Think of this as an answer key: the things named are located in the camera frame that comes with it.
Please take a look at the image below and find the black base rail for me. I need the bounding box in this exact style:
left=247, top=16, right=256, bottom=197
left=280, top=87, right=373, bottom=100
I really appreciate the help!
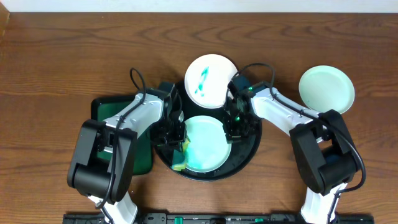
left=62, top=211, right=376, bottom=224

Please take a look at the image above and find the green rectangular sponge tray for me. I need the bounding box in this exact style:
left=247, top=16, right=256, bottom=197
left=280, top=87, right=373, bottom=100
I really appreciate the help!
left=91, top=95, right=153, bottom=175

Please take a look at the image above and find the pink plate with green stain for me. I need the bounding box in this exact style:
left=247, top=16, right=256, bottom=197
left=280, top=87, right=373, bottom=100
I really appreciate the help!
left=184, top=54, right=238, bottom=109

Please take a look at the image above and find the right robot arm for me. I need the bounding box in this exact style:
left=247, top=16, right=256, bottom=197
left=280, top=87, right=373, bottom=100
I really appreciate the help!
left=223, top=86, right=364, bottom=223

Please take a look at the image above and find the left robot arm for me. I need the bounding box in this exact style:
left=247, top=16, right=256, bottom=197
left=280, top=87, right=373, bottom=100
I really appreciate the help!
left=67, top=89, right=188, bottom=223

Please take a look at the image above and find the round black tray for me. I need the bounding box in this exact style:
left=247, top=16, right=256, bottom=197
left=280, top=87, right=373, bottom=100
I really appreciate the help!
left=154, top=80, right=263, bottom=182

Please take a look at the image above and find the green yellow sponge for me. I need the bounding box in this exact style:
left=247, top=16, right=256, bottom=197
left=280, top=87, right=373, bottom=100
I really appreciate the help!
left=171, top=137, right=190, bottom=171

